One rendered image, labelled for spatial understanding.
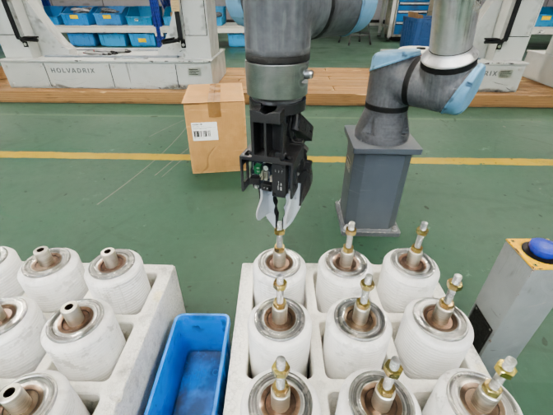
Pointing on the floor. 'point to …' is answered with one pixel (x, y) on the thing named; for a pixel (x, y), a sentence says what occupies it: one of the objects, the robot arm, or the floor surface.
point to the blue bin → (192, 367)
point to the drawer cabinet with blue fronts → (404, 15)
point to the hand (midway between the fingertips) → (281, 218)
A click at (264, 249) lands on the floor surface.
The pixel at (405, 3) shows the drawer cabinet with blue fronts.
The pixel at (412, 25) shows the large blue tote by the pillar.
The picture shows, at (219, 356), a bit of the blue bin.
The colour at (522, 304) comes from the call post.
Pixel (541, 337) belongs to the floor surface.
